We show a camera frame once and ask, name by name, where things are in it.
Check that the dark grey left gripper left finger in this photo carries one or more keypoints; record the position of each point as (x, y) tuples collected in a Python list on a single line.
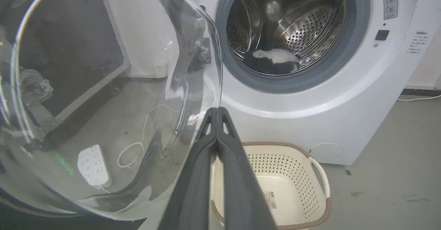
[(193, 188)]

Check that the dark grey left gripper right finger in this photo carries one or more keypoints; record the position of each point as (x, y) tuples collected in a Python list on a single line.
[(241, 195)]

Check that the round glass washing machine door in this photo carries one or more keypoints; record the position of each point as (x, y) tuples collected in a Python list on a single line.
[(144, 85)]

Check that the white front-load washing machine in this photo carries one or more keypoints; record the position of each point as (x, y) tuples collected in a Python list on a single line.
[(344, 113)]

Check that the paper label in basket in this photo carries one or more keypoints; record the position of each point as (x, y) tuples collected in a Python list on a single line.
[(270, 199)]

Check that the cream perforated laundry basket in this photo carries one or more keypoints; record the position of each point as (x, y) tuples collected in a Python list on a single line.
[(296, 175)]

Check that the round drain filter cover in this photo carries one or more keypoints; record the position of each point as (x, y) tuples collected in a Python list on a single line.
[(327, 152)]

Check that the white power strip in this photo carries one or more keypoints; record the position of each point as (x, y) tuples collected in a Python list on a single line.
[(93, 166)]

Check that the white and black garment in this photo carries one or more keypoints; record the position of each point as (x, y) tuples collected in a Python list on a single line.
[(275, 57)]

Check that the stainless steel washer drum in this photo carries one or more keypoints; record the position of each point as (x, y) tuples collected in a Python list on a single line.
[(303, 23)]

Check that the black flight case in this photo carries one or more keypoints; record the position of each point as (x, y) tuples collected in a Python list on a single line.
[(69, 40)]

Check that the printed text sticker on washer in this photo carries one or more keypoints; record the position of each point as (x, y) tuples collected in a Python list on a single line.
[(418, 42)]

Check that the grey warning sticker on washer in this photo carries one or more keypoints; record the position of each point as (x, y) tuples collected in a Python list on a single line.
[(390, 1)]

